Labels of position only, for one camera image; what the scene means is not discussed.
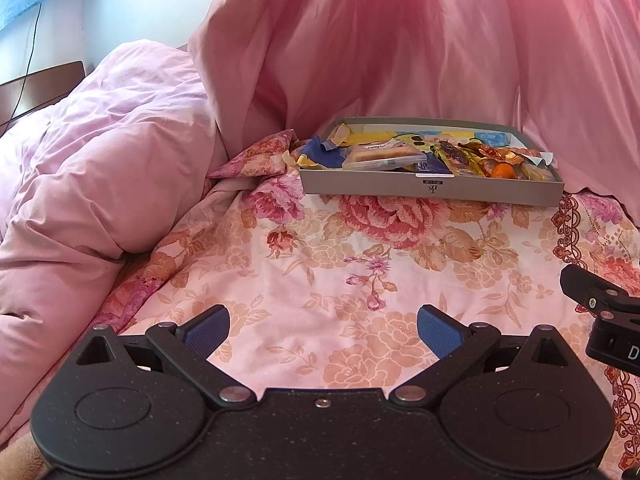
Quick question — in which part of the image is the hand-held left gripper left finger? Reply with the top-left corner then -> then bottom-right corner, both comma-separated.
75,304 -> 258,409

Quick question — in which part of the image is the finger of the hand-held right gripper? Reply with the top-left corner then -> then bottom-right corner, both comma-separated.
560,263 -> 640,318

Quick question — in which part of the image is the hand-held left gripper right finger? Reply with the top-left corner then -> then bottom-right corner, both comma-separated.
387,304 -> 569,409

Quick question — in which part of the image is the grey cardboard box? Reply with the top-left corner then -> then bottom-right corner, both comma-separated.
298,116 -> 566,208

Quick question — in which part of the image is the clear packet with dark snack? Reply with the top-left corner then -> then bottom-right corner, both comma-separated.
434,140 -> 476,178

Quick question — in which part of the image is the floral bedsheet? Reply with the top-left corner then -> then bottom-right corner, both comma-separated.
0,129 -> 640,480

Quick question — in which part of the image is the yellow snack packet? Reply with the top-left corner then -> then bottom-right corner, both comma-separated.
520,160 -> 560,182

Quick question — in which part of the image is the small blue snack packet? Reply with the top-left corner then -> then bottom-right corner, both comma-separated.
415,152 -> 443,176

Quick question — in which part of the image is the gold wrapped snack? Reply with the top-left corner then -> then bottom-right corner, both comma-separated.
462,142 -> 526,166

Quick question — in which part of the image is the clear bread packet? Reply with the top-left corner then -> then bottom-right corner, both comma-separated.
342,142 -> 425,172

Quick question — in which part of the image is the pink pillow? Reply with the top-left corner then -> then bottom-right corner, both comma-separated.
0,40 -> 228,413

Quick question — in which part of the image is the beige fuzzy cloth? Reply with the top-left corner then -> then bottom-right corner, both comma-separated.
0,434 -> 48,480

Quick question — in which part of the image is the pink bed sheet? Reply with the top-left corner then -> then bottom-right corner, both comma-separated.
187,0 -> 640,198

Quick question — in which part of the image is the dark wooden headboard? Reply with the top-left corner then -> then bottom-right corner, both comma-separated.
0,60 -> 87,137

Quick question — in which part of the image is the thin black cable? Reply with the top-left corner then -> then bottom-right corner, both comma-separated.
12,2 -> 44,117

